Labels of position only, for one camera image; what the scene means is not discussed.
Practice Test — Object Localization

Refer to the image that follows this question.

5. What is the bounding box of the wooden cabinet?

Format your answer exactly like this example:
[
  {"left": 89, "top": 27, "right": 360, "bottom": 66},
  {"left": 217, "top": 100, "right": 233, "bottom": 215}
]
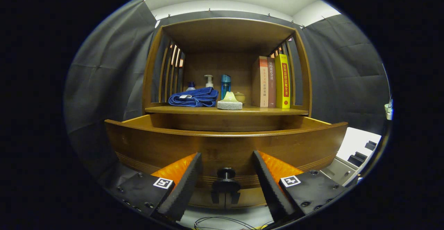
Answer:
[{"left": 142, "top": 17, "right": 313, "bottom": 210}]

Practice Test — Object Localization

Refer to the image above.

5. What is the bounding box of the blue glass bottle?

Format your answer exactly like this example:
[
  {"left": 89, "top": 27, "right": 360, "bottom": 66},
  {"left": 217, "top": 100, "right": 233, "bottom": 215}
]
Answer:
[{"left": 221, "top": 74, "right": 231, "bottom": 100}]

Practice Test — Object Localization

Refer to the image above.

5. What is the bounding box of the brown book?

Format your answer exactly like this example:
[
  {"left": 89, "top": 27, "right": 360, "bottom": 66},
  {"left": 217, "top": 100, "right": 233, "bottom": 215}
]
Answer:
[{"left": 266, "top": 57, "right": 277, "bottom": 108}]

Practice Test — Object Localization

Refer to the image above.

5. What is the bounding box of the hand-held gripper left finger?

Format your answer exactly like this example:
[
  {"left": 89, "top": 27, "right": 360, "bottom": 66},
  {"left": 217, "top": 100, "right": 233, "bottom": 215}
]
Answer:
[{"left": 113, "top": 152, "right": 203, "bottom": 222}]

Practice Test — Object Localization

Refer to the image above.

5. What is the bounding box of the black cable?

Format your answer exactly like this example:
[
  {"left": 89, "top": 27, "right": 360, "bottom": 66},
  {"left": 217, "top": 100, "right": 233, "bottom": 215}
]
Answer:
[{"left": 194, "top": 216, "right": 274, "bottom": 230}]

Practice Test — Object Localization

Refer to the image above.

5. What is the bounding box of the wooden cabinet door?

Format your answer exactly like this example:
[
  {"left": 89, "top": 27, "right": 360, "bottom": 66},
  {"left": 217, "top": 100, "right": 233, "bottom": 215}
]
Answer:
[
  {"left": 226, "top": 188, "right": 269, "bottom": 208},
  {"left": 189, "top": 188, "right": 227, "bottom": 210}
]

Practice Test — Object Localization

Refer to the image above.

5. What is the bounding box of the yellow book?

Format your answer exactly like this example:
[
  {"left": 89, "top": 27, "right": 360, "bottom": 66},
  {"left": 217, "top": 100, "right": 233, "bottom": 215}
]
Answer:
[{"left": 274, "top": 54, "right": 291, "bottom": 109}]

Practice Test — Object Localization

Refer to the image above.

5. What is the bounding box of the white side table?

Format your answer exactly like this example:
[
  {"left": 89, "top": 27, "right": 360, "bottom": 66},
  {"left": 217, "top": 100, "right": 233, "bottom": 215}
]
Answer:
[{"left": 319, "top": 127, "right": 382, "bottom": 187}]

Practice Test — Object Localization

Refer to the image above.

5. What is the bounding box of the white and green device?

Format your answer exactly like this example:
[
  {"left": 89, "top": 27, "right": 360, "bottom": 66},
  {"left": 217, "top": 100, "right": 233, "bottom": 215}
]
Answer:
[{"left": 384, "top": 98, "right": 394, "bottom": 120}]

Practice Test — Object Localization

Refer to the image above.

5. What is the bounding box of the blue folded towel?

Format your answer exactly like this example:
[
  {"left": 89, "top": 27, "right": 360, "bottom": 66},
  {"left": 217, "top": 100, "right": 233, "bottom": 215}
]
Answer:
[{"left": 168, "top": 87, "right": 219, "bottom": 107}]

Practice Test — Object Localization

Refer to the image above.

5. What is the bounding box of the beige book with orange label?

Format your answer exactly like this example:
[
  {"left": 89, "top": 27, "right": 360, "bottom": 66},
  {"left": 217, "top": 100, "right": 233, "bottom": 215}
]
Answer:
[{"left": 252, "top": 56, "right": 269, "bottom": 108}]

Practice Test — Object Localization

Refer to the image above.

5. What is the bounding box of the wooden countertop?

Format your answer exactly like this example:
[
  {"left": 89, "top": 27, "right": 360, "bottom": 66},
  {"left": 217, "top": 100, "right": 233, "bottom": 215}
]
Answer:
[{"left": 145, "top": 105, "right": 309, "bottom": 116}]

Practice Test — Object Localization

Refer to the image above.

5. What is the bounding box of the wooden drawer with black knob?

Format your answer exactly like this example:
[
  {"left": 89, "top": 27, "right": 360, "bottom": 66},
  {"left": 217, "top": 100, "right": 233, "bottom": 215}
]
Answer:
[{"left": 104, "top": 114, "right": 348, "bottom": 190}]

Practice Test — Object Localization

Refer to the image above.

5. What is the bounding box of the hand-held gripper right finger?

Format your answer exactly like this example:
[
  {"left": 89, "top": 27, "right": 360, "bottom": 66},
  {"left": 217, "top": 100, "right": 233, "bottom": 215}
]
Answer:
[{"left": 251, "top": 150, "right": 347, "bottom": 222}]

